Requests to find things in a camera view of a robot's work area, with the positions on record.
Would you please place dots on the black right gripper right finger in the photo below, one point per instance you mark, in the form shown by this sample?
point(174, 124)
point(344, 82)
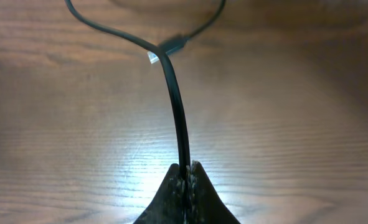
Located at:
point(204, 206)

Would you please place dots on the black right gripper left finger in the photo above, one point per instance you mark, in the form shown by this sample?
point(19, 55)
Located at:
point(167, 206)

